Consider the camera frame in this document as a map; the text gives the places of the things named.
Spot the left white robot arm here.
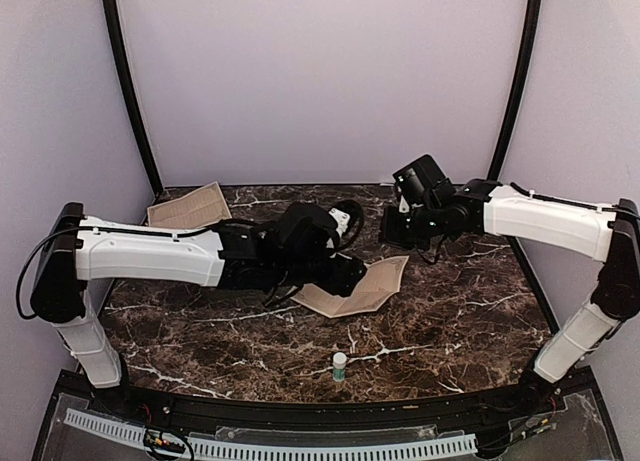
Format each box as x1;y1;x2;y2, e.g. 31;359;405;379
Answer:
21;201;367;417

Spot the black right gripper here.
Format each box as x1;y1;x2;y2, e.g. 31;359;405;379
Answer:
379;202;444;250

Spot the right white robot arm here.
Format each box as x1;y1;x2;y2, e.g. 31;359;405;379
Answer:
379;179;639;415

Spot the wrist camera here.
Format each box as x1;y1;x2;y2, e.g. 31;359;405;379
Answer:
318;207;352;247
393;154;455;207

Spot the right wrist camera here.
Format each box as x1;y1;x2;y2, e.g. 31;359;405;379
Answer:
393;154;455;207

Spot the right black frame post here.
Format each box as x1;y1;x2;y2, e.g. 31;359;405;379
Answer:
487;0;542;181

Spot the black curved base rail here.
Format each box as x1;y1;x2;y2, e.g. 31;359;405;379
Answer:
77;383;565;432

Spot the white green glue stick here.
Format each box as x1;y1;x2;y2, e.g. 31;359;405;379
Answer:
332;352;348;382

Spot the white slotted cable duct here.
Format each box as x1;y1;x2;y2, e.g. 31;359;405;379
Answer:
64;408;477;460

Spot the left black frame post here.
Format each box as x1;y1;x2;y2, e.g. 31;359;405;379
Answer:
101;0;164;196

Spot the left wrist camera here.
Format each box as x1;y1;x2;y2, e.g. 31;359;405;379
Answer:
318;207;352;247

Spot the beige lined letter paper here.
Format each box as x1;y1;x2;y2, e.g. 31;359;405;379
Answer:
292;255;409;319

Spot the black frame post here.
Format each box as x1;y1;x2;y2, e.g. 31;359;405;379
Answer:
487;0;542;181
101;0;164;196

